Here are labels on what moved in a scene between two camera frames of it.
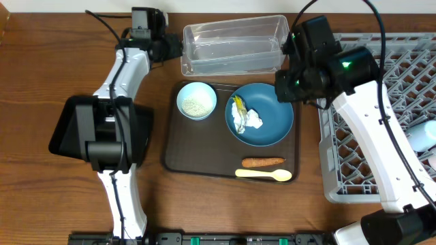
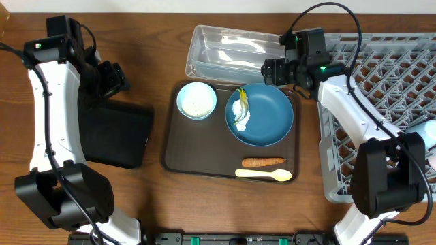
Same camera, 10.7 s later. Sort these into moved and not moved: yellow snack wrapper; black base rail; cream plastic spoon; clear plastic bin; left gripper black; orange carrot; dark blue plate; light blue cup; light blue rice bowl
Moved: clear plastic bin; left gripper black; yellow snack wrapper
Not moved: orange carrot; black base rail; cream plastic spoon; light blue rice bowl; dark blue plate; light blue cup
